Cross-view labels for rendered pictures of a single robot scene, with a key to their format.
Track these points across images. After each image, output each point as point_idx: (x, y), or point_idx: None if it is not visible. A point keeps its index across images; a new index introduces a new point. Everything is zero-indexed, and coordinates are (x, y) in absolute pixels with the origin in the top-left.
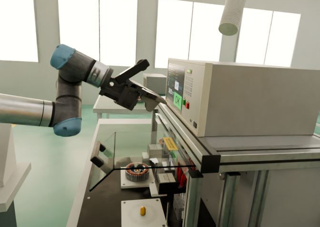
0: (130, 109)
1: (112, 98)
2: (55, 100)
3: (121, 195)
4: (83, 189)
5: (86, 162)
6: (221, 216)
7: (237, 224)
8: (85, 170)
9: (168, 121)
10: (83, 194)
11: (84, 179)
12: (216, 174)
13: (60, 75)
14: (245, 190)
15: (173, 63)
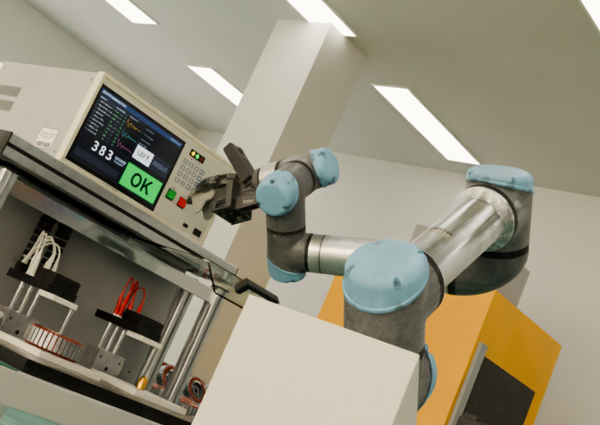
0: (233, 224)
1: (246, 211)
2: (304, 229)
3: (117, 388)
4: (130, 413)
5: (31, 378)
6: (174, 332)
7: (142, 342)
8: (70, 391)
9: (130, 220)
10: (143, 418)
11: (103, 404)
12: (109, 294)
13: (313, 190)
14: (166, 297)
15: (134, 104)
